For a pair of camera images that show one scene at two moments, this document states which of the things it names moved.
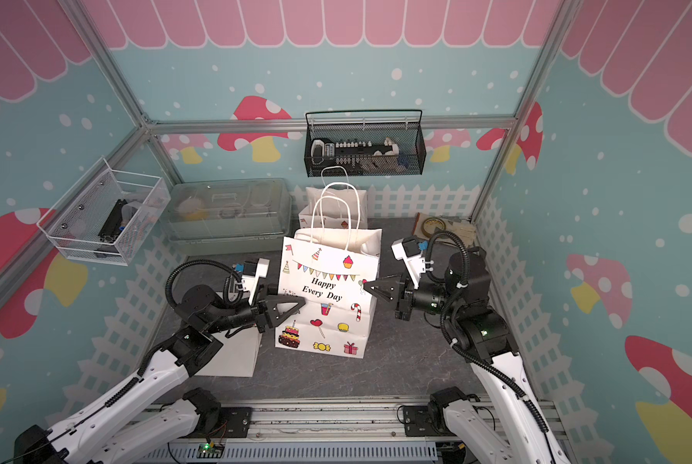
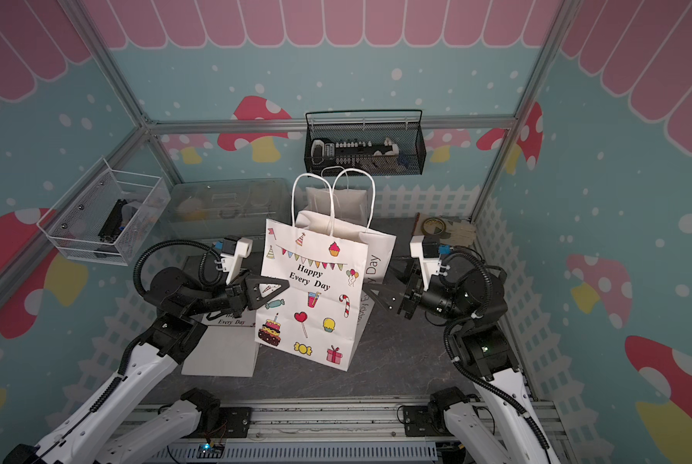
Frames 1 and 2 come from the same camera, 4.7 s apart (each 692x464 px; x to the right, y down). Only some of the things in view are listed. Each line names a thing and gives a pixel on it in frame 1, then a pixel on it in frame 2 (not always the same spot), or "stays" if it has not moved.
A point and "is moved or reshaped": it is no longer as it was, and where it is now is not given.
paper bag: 329,268 is moved or reshaped
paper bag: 237,357 stays
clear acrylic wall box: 107,215 stays
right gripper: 404,297 stays
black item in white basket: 112,225 stays
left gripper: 269,305 → 245,292
